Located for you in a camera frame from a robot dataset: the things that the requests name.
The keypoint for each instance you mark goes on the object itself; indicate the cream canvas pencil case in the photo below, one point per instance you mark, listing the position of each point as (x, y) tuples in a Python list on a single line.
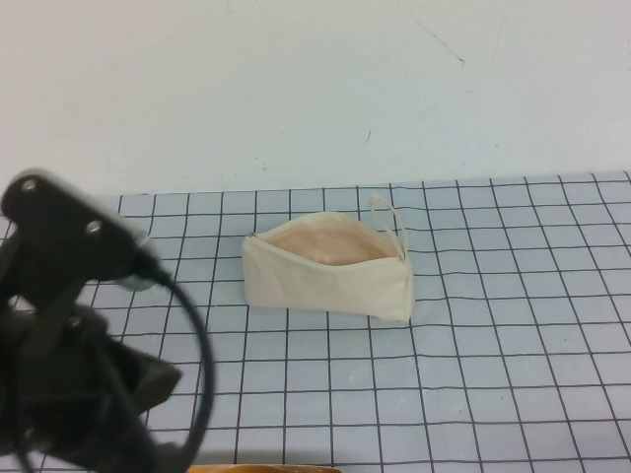
[(320, 290)]

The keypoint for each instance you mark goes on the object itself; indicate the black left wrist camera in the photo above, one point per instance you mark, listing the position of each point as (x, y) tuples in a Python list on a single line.
[(64, 231)]

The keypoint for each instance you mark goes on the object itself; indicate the light blue grid mat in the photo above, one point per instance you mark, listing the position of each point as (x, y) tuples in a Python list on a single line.
[(443, 369)]

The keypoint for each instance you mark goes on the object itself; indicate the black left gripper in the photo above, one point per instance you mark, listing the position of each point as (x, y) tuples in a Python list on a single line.
[(59, 355)]

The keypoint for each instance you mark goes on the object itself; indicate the orange brown flat object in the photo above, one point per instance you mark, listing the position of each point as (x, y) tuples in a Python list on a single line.
[(266, 468)]

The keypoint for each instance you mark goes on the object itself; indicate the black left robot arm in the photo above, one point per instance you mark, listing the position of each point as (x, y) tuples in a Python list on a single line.
[(84, 443)]

